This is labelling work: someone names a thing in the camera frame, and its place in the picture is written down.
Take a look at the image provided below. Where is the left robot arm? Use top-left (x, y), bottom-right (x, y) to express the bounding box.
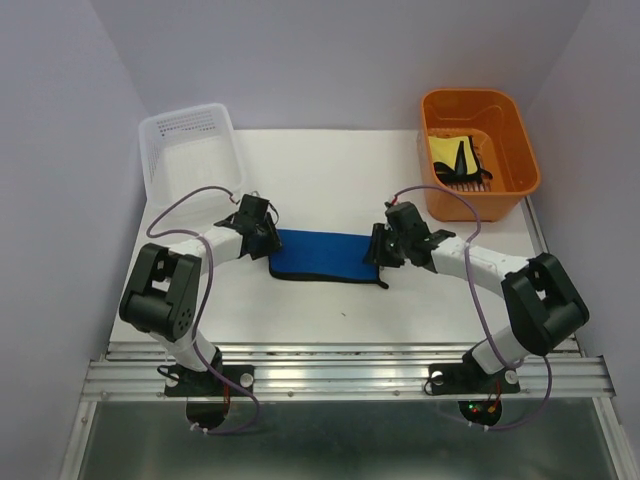
top-left (118, 194), bottom-right (282, 397)

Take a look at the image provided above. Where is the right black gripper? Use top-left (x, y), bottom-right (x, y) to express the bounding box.
top-left (360, 222), bottom-right (409, 267)

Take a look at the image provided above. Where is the aluminium mounting rail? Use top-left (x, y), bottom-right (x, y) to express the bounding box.
top-left (81, 340), bottom-right (615, 403)

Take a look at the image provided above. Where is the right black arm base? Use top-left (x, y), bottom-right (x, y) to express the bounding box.
top-left (423, 363), bottom-right (521, 398)

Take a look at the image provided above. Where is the white perforated basket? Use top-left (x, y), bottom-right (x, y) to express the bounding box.
top-left (138, 103), bottom-right (247, 214)

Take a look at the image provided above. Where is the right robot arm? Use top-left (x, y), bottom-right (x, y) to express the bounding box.
top-left (364, 202), bottom-right (590, 395)

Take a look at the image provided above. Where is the orange plastic basket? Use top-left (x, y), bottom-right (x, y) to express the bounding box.
top-left (420, 88), bottom-right (540, 222)

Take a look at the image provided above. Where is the blue towel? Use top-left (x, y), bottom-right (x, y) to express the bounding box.
top-left (268, 229), bottom-right (389, 289)

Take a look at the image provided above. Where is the yellow towel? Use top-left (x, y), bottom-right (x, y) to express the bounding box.
top-left (428, 135), bottom-right (493, 185)

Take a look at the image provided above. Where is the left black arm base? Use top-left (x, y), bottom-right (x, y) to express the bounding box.
top-left (156, 364), bottom-right (255, 398)

